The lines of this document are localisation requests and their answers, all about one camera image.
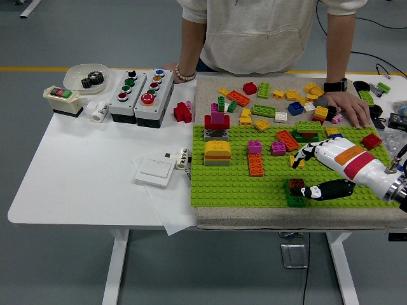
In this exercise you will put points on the tall green narrow brick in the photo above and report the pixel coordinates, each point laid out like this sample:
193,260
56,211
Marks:
221,104

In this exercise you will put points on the white paper sheet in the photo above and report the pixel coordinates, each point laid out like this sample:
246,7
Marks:
171,209

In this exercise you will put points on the yellow domed brick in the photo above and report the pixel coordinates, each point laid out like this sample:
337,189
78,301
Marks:
217,147

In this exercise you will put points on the pink two-by-two brick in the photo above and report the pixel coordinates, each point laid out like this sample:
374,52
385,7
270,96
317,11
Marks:
254,147

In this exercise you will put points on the narrow white brick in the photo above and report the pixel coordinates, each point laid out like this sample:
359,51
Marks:
226,106

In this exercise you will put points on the person's left hand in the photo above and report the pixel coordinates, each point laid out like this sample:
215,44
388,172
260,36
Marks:
348,105

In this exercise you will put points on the black table height controller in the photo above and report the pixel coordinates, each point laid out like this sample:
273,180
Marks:
397,237

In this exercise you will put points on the white table leg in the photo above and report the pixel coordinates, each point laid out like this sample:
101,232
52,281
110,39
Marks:
343,270
116,270

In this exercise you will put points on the lime two-by-four brick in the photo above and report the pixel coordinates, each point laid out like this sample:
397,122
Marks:
309,126
264,90

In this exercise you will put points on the thin orange brick layer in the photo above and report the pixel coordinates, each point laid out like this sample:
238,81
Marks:
217,157

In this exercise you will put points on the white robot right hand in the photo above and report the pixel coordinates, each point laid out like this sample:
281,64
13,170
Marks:
353,162

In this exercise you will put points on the plastic bag with blue parts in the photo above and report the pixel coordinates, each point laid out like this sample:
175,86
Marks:
401,108

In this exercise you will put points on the black button device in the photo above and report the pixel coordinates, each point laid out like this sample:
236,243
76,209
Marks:
397,120

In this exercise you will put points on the green studded baseplate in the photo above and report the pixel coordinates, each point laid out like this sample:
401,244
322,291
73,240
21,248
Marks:
222,190

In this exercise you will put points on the red brick under yellow brick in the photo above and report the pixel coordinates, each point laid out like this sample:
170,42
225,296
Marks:
317,120

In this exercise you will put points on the person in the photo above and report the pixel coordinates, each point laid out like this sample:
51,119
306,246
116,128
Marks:
254,31

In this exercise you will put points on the white two-by-two plate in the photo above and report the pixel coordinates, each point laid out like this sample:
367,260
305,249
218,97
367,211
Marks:
280,117

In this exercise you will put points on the cream red-green switch box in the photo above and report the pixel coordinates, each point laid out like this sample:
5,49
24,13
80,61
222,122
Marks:
63,101

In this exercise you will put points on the black brick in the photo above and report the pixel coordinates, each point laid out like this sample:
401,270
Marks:
331,113

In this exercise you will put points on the grey rounded brick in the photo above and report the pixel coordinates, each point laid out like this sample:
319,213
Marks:
321,102

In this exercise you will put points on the white printed label strip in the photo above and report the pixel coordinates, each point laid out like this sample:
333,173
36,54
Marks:
187,175

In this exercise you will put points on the lime two-by-four plate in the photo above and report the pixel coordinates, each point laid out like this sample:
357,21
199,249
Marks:
263,110

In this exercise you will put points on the yellow printed brick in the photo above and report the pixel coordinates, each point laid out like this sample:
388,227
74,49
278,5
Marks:
245,122

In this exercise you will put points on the small lime brick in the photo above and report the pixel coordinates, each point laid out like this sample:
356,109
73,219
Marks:
384,87

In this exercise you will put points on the dark green two-by-four brick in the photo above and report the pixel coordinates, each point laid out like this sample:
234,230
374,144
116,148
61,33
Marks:
295,200

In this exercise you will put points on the magenta two-by-two brick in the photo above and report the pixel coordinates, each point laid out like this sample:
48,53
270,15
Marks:
278,148

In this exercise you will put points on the person's right forearm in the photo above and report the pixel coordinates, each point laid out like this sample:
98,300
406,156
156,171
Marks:
190,44

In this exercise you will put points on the yellow two-by-two brick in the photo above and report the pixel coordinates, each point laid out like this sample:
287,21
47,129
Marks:
321,111

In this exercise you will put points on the tall pink brick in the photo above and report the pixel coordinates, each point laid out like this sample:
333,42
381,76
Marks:
217,118

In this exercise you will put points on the black wrist watch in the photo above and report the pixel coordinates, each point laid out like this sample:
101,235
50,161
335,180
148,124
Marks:
334,85

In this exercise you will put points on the grey-brown cushion mat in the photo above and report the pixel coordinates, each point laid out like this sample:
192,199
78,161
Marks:
238,219

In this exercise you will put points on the small yellow brick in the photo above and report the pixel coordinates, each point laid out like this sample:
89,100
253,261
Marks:
301,101
312,98
317,91
310,87
223,91
277,94

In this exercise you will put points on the clear plastic bag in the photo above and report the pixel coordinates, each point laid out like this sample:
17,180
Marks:
394,141

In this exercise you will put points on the small green brick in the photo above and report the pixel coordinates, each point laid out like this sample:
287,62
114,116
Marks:
232,106

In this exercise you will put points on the red arch brick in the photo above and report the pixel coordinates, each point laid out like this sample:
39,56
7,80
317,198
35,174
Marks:
207,123

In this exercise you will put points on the person's left forearm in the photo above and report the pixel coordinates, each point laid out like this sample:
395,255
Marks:
339,47

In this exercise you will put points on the yellow two-by-two plate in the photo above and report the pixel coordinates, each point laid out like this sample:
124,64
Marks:
261,125
332,131
299,164
291,95

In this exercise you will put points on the white plastic bowl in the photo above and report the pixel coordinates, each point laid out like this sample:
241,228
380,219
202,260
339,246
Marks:
74,76

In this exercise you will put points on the blue two-by-two brick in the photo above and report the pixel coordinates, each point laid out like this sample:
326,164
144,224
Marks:
296,108
335,136

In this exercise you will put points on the grey four-button control box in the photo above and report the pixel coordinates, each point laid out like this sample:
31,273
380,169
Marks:
122,108

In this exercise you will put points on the grey emergency-stop control box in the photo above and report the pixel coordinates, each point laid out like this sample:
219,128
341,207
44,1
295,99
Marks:
149,112

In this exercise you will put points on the red sloped two-by-two brick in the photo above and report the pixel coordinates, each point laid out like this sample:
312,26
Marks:
371,141

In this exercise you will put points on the small red-brown brick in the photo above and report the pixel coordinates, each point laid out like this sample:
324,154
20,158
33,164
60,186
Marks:
309,135

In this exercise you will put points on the yellow sloped brick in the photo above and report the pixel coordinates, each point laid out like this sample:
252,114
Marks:
245,113

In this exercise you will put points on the small pink brick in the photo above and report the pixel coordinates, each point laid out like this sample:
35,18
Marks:
189,104
337,119

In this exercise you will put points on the labelled white pipe fitting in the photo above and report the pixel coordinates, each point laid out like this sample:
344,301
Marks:
182,157

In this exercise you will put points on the small grey device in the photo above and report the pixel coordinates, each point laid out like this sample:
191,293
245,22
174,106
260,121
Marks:
376,90

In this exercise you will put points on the white wall switch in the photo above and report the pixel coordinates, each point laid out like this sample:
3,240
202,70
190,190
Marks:
155,171

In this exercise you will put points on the dark green arch brick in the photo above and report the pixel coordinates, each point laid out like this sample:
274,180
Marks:
297,137

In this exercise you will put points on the metal floor socket box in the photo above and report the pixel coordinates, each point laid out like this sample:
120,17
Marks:
294,255

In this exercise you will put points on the grey base brick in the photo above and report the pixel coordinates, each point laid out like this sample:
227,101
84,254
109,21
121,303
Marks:
207,136

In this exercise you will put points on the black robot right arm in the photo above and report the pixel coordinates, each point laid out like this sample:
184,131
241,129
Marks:
400,193

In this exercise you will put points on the white background table foot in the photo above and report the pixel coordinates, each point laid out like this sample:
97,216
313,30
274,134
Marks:
30,8

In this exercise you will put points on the small white brick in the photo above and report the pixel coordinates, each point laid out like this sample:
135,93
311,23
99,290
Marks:
309,107

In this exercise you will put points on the brown two-by-two brick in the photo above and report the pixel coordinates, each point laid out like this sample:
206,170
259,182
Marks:
295,182

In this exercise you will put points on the grey-olive brick layer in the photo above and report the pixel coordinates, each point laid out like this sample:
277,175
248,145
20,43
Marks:
217,163

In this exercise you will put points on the red cross-shaped brick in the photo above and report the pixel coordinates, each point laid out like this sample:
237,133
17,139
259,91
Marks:
182,112

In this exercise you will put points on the person's right hand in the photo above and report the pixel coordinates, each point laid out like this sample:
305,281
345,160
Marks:
171,65

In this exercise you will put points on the black metal gear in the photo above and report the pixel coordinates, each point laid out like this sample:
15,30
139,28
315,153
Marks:
92,81

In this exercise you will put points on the orange two-by-four brick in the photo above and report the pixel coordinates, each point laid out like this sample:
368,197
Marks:
238,98
256,165
287,140

